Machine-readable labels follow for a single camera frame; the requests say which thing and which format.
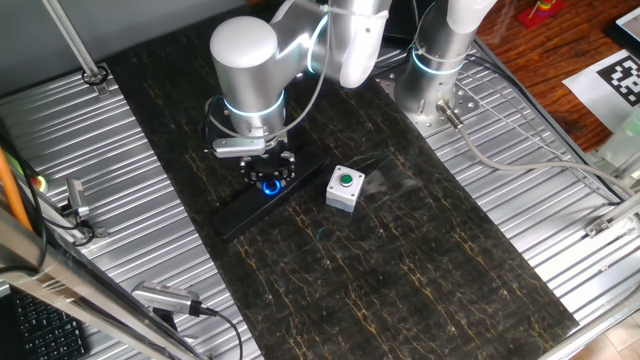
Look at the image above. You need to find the aluminium pole with black ring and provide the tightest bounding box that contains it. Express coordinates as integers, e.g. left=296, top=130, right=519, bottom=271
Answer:
left=42, top=0, right=110, bottom=96

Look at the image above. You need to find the dark marble pattern mat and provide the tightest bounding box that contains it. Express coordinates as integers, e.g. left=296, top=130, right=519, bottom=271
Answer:
left=104, top=2, right=581, bottom=360

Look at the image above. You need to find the white sheet with black marker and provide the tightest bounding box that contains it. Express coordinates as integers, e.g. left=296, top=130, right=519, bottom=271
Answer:
left=562, top=48, right=640, bottom=134

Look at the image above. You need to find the silver camera on black stand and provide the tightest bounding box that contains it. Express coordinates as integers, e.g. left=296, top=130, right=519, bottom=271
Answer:
left=130, top=280, right=204, bottom=331

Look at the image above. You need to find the black speaker bar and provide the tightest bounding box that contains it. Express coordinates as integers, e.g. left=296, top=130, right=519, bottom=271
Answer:
left=209, top=149, right=332, bottom=245

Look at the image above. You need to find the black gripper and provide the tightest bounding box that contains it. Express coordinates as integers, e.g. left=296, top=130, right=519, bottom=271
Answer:
left=239, top=145, right=297, bottom=188

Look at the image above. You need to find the black keyboard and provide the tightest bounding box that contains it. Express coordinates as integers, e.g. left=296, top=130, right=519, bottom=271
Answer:
left=9, top=292, right=91, bottom=360

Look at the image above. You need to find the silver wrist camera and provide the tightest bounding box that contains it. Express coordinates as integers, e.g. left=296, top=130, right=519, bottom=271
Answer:
left=212, top=136, right=267, bottom=159

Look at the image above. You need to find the aluminium rail with bracket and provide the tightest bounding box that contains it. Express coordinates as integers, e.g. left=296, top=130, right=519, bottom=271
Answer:
left=584, top=192, right=640, bottom=239

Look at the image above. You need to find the dark tablet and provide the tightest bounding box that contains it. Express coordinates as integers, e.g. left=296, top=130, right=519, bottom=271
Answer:
left=602, top=5, right=640, bottom=49

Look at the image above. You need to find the red and yellow stop button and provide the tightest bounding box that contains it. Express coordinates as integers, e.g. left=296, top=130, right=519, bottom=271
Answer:
left=29, top=173, right=50, bottom=195

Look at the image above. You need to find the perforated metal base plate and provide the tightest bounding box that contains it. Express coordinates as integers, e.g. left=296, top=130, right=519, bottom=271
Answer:
left=374, top=69, right=481, bottom=139

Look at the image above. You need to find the translucent plastic container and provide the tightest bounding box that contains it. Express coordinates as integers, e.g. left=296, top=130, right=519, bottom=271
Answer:
left=597, top=107, right=640, bottom=174

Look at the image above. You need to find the aluminium frame beam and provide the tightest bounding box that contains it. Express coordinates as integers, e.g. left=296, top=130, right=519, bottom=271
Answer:
left=0, top=207, right=206, bottom=360

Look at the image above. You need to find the thick grey base cable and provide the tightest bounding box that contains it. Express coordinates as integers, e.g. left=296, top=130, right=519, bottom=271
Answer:
left=435, top=99, right=640, bottom=199

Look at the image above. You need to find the black camera cable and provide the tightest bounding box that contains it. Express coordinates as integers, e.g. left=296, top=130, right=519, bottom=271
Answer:
left=199, top=307, right=245, bottom=360

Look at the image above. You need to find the white box with green button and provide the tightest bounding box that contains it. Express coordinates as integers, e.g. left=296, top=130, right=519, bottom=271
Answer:
left=325, top=164, right=367, bottom=214

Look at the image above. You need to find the orange pole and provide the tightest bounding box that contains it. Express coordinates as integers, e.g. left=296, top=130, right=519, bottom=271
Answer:
left=0, top=147, right=34, bottom=234

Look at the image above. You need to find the red ring stacking toy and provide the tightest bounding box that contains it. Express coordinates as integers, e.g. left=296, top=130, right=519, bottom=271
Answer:
left=516, top=0, right=566, bottom=30

